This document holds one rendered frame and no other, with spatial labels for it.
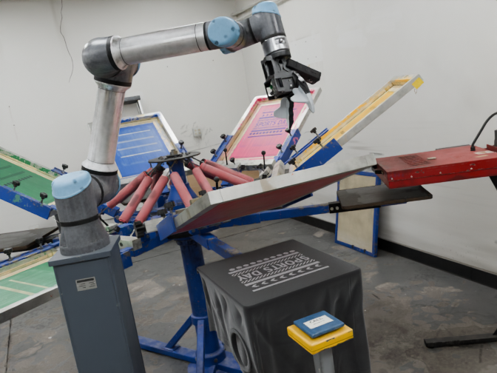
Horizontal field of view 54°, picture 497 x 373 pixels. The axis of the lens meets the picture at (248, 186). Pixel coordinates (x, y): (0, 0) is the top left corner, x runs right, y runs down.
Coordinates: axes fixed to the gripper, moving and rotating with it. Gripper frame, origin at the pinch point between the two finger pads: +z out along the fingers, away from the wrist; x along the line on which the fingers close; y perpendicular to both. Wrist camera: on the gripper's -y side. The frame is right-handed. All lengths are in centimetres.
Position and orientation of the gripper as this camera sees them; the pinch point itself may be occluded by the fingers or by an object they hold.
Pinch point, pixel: (303, 121)
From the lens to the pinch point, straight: 139.8
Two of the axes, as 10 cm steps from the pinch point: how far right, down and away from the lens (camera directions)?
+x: 3.5, -1.8, -9.2
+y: -9.0, 2.1, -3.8
